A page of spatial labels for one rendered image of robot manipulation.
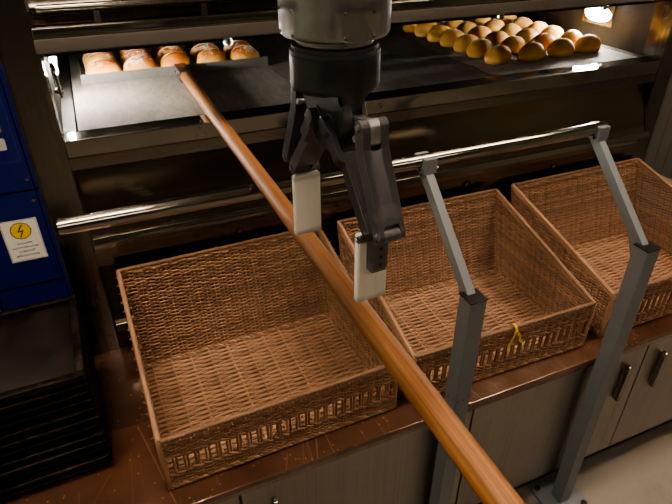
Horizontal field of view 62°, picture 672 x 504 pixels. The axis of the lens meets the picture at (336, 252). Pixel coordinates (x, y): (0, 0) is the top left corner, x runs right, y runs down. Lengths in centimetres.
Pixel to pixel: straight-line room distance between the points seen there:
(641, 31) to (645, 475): 148
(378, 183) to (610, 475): 187
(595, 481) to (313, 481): 109
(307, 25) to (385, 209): 15
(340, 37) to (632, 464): 201
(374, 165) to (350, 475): 108
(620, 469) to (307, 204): 181
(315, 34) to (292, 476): 107
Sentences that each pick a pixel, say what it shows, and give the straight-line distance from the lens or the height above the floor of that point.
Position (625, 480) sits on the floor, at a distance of 223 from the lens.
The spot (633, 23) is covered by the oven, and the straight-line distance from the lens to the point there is 228.
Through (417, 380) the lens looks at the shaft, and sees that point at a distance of 62.
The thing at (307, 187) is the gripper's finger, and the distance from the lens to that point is 59.
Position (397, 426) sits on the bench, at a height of 58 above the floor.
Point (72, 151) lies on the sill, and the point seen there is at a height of 116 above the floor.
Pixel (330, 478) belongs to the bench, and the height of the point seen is 49.
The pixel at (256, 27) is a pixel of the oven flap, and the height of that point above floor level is 141.
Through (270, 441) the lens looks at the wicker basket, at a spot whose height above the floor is 62.
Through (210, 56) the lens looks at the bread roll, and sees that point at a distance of 184.
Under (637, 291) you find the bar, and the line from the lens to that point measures 152.
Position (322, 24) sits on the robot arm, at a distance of 44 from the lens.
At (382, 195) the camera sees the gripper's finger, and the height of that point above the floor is 144.
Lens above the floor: 164
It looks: 33 degrees down
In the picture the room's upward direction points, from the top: straight up
